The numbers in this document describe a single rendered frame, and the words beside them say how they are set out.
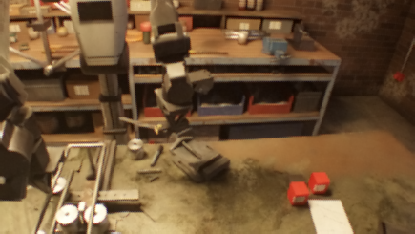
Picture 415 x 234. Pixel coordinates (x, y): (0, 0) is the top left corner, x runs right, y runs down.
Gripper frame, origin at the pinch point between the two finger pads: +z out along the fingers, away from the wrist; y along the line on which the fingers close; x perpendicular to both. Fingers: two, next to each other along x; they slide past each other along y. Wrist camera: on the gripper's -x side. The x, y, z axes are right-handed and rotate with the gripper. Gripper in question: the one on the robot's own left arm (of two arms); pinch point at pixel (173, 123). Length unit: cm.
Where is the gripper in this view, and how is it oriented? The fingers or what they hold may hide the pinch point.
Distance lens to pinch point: 75.1
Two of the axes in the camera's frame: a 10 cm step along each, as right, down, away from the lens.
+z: -0.9, 8.0, 5.9
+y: -5.0, -5.5, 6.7
